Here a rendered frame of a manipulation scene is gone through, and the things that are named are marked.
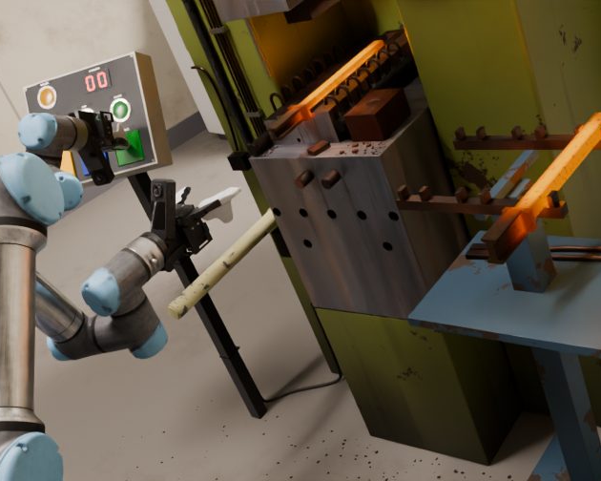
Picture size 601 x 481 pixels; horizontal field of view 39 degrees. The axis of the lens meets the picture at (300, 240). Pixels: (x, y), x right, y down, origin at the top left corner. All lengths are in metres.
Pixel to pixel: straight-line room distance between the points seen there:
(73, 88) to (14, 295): 1.04
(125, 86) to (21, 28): 2.76
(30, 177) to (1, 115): 3.55
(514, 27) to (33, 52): 3.53
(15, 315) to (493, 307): 0.85
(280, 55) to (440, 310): 0.81
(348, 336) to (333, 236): 0.33
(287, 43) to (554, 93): 0.69
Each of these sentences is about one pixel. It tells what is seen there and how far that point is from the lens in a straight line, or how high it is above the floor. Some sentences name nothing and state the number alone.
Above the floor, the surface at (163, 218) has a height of 1.02.
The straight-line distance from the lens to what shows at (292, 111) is 1.87.
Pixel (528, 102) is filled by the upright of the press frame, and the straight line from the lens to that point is 1.77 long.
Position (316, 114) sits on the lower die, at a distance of 1.87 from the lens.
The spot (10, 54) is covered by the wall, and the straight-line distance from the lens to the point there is 4.84.
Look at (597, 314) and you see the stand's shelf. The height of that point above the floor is 0.68.
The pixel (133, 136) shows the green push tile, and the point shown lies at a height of 1.03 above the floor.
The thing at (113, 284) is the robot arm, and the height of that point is 0.99.
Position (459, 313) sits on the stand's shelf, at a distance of 1.62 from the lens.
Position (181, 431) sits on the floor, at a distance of 2.82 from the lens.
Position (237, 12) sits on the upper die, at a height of 1.24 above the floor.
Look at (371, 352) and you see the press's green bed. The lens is 2.17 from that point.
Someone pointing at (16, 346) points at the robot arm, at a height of 1.11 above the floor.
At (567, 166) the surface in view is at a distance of 1.42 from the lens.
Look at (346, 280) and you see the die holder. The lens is 2.04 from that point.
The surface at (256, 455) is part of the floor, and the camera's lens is 2.58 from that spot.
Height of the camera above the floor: 1.62
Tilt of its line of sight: 27 degrees down
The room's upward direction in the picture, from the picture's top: 23 degrees counter-clockwise
